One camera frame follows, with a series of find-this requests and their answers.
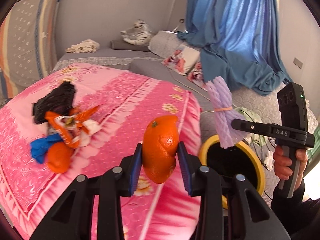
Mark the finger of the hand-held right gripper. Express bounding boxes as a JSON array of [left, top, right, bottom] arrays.
[[231, 119, 272, 136]]

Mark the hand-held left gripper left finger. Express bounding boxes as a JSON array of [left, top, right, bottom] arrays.
[[30, 142, 143, 240]]

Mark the green white cloth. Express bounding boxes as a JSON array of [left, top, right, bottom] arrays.
[[237, 107, 278, 170]]

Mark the yellow trash bin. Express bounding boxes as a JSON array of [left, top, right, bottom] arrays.
[[199, 134, 266, 209]]

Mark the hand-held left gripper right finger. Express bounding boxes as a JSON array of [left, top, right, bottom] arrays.
[[177, 141, 292, 240]]

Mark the purple foam net bundle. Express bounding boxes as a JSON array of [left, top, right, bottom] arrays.
[[205, 77, 250, 148]]

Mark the orange snack wrapper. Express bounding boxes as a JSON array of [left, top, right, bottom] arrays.
[[45, 105, 99, 148]]

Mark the grey pillow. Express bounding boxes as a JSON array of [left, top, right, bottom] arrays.
[[110, 40, 152, 52]]

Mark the pink floral quilt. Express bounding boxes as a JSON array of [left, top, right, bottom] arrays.
[[0, 64, 203, 240]]

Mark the baby print pillow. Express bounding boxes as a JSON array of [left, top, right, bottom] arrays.
[[162, 44, 200, 75], [187, 61, 208, 83]]

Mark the white tiger plush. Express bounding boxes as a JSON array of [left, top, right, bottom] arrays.
[[120, 19, 153, 46]]

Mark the blue plastic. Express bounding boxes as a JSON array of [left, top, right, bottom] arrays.
[[30, 134, 63, 164]]

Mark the white lace covered cushion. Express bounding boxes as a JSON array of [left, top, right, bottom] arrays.
[[149, 31, 190, 60]]

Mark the grey bed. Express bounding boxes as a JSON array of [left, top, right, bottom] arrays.
[[54, 46, 319, 205]]

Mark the black plastic bag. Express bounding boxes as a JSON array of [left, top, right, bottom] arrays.
[[32, 81, 77, 124]]

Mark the beige crumpled cloth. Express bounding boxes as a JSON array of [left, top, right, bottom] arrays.
[[65, 39, 100, 53]]

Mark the blue curtain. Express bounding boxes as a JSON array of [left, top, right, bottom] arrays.
[[177, 0, 292, 95]]

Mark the person's right hand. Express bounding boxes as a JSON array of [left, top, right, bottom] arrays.
[[273, 146, 308, 192]]

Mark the person's right forearm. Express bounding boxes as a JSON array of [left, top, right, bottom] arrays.
[[271, 180, 320, 240]]

